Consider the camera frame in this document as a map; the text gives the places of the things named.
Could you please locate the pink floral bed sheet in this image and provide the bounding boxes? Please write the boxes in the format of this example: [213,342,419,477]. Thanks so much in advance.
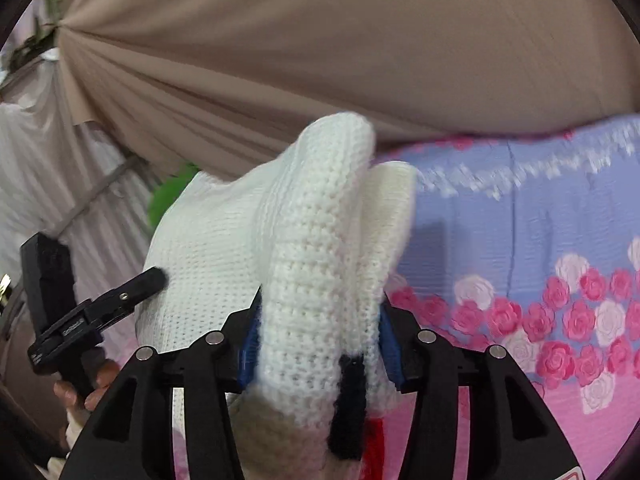
[367,115,639,479]

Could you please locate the person left hand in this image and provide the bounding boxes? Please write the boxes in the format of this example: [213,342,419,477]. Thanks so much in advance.
[53,360,120,448]

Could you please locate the white satin curtain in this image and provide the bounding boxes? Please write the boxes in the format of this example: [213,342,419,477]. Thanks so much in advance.
[0,54,162,361]

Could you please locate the green plush pillow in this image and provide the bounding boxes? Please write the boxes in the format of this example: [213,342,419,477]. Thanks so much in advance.
[148,164,200,232]

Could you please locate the white red black knit sweater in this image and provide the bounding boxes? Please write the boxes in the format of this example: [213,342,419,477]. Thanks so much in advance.
[134,113,416,479]

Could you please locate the beige draped curtain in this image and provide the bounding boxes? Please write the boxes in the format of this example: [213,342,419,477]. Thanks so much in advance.
[58,0,639,178]

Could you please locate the grey metal rod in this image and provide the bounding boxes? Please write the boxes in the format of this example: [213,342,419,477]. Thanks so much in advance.
[47,156,143,238]

